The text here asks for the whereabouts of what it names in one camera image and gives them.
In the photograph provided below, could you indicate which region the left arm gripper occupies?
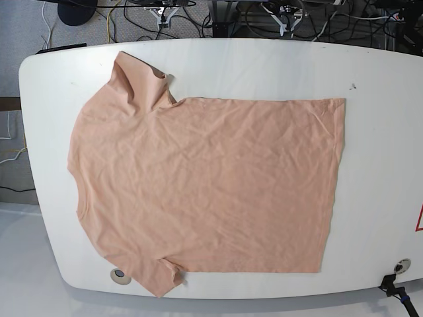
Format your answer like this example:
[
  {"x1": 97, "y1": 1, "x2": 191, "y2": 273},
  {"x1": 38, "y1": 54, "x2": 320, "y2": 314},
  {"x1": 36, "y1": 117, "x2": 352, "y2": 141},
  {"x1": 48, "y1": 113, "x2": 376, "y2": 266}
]
[{"x1": 260, "y1": 3, "x2": 306, "y2": 36}]

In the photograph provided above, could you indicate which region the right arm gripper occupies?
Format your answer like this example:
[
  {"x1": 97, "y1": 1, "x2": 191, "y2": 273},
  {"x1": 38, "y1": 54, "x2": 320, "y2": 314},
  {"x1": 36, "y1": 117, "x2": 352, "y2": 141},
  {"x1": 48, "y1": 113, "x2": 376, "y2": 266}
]
[{"x1": 144, "y1": 7, "x2": 180, "y2": 28}]

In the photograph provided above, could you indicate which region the peach pink T-shirt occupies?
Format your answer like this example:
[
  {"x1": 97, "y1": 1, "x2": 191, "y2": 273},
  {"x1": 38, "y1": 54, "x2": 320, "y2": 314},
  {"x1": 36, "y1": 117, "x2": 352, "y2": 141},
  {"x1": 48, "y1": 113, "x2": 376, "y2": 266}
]
[{"x1": 67, "y1": 52, "x2": 346, "y2": 297}]

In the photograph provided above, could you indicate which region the black round stand base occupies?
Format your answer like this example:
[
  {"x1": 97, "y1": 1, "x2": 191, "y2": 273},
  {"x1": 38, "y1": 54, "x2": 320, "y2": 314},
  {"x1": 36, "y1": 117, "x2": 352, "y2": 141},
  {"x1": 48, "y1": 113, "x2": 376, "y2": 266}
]
[{"x1": 58, "y1": 0, "x2": 98, "y2": 26}]

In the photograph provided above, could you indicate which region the red triangle sticker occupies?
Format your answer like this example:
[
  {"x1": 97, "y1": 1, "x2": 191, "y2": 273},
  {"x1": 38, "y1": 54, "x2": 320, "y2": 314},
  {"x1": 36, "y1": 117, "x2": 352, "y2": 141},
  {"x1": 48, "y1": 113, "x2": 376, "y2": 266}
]
[{"x1": 415, "y1": 206, "x2": 423, "y2": 232}]

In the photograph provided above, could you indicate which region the yellow floor cable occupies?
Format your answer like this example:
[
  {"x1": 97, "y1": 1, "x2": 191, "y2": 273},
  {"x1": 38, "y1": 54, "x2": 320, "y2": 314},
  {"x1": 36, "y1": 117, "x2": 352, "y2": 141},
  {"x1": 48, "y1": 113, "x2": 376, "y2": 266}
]
[{"x1": 105, "y1": 5, "x2": 112, "y2": 44}]

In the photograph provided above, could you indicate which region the black metal frame post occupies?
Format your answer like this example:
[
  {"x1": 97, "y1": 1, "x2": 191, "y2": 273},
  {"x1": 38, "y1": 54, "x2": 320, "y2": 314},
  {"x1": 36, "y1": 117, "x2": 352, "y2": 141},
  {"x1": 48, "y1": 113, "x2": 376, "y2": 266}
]
[{"x1": 208, "y1": 1, "x2": 241, "y2": 38}]

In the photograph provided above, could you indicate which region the white floor cable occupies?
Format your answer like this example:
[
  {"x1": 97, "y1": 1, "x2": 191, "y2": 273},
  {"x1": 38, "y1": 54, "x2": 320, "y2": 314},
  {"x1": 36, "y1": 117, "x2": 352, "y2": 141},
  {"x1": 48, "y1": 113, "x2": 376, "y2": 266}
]
[{"x1": 41, "y1": 0, "x2": 53, "y2": 47}]

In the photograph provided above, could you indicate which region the left table cable grommet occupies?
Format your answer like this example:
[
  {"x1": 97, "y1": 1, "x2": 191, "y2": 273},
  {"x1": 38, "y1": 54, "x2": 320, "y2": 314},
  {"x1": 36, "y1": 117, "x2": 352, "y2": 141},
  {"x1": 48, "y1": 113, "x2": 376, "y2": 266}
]
[{"x1": 110, "y1": 268, "x2": 132, "y2": 285}]

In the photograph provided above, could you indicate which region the table cable grommet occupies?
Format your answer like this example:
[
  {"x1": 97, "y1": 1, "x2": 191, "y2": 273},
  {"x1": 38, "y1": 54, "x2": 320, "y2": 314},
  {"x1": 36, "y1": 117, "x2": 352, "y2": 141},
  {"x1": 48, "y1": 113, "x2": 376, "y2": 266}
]
[
  {"x1": 110, "y1": 268, "x2": 132, "y2": 285},
  {"x1": 394, "y1": 258, "x2": 411, "y2": 274}
]

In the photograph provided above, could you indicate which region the right table cable grommet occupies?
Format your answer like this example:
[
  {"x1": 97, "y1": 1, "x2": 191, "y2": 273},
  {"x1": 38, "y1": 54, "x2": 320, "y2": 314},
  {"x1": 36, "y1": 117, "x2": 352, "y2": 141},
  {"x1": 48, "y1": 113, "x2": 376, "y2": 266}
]
[{"x1": 394, "y1": 258, "x2": 411, "y2": 274}]

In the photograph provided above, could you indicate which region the black clamp with cable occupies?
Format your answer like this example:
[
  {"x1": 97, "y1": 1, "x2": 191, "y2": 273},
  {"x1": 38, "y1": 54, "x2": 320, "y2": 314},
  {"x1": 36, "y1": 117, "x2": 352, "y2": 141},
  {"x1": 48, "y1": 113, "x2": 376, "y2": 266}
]
[{"x1": 379, "y1": 274, "x2": 419, "y2": 317}]

